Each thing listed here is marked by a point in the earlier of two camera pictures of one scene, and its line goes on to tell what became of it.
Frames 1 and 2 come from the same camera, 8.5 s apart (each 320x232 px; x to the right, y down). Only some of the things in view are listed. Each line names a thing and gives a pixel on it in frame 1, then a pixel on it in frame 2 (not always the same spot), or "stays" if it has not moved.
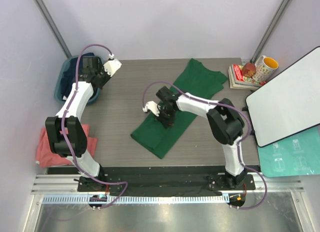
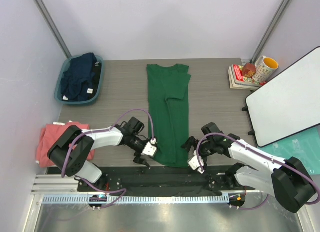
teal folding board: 297,155 stays
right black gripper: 166,123 to 191,141
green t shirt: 195,80 to 168,100
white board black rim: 289,103 stays
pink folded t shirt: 46,157 stays
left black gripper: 101,68 to 137,157
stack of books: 238,81 stays
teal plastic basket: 57,87 stays
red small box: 249,69 stays
